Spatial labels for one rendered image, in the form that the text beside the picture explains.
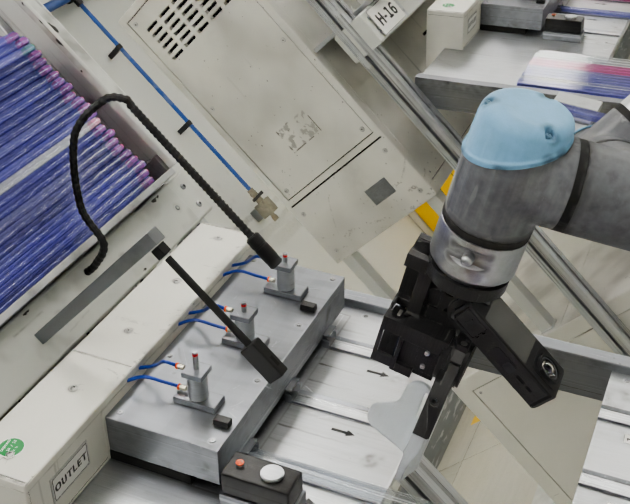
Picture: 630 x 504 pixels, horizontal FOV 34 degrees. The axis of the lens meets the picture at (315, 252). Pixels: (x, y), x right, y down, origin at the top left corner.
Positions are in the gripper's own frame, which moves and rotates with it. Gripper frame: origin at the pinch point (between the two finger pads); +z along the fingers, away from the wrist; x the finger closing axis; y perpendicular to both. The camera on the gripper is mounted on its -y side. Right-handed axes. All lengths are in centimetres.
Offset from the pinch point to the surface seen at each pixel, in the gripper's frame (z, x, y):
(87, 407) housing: 10.6, 7.2, 32.9
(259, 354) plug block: -0.6, 0.9, 18.1
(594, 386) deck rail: 10.8, -30.1, -14.7
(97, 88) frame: 0, -31, 58
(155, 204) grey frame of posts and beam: 11, -27, 46
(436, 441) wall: 204, -204, 7
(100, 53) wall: 110, -213, 168
